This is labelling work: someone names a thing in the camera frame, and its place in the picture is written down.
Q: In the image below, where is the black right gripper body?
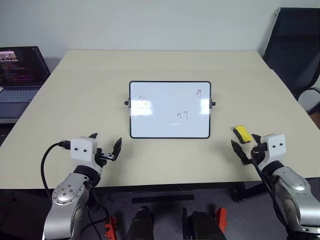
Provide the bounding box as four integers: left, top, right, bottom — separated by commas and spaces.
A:
250, 142, 268, 164

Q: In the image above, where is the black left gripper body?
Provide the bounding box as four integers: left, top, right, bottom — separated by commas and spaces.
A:
93, 147, 119, 168

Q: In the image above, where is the yellow and black eraser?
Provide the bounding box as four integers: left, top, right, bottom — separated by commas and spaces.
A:
232, 124, 253, 145

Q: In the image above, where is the black table leg foot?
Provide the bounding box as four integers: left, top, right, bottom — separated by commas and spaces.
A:
230, 181, 248, 203

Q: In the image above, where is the grey chair seat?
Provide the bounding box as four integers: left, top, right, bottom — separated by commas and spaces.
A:
297, 86, 320, 116

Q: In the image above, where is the black-framed tabletop whiteboard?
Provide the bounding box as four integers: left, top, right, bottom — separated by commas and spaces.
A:
124, 80, 217, 140

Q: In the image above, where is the black floor strip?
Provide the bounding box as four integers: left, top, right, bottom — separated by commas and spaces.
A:
131, 194, 196, 204

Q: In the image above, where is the orange-red clamp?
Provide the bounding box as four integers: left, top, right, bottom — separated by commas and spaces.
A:
214, 207, 228, 233
103, 215, 118, 240

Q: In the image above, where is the dark rounded shape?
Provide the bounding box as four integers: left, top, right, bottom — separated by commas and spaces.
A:
126, 205, 155, 240
186, 210, 226, 240

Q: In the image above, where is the open grey laptop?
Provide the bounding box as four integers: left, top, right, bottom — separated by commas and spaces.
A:
0, 45, 52, 125

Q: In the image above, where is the black upright bar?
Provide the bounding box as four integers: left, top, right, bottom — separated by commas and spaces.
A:
181, 207, 189, 240

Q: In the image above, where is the black mesh office chair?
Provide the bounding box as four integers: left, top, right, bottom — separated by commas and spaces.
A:
262, 6, 320, 101

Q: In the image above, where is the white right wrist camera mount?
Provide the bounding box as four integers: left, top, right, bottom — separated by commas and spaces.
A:
260, 133, 286, 166

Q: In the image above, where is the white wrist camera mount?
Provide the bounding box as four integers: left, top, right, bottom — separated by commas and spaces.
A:
70, 136, 98, 173
260, 133, 286, 166

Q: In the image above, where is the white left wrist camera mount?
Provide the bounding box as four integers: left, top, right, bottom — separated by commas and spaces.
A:
70, 136, 98, 173

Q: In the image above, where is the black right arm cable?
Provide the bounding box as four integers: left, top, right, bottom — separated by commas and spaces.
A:
250, 146, 288, 230

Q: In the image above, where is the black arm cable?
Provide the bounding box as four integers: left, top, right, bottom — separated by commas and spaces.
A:
250, 146, 288, 230
40, 140, 112, 240

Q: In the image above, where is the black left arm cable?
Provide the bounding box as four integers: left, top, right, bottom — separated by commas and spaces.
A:
40, 140, 112, 240

